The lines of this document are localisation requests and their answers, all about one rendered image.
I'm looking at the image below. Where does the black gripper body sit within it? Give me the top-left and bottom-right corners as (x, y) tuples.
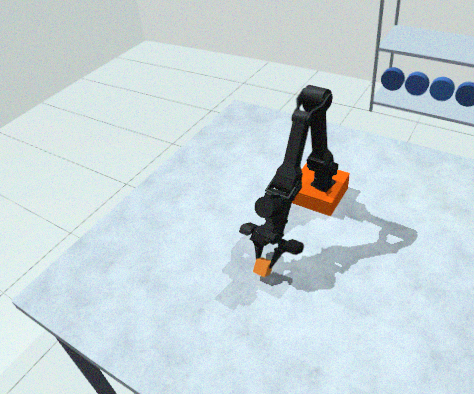
(239, 216), (305, 256)

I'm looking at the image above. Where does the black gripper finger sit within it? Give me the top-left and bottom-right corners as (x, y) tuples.
(269, 247), (286, 269)
(249, 237), (264, 260)

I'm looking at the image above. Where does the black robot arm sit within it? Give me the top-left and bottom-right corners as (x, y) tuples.
(252, 85), (339, 246)

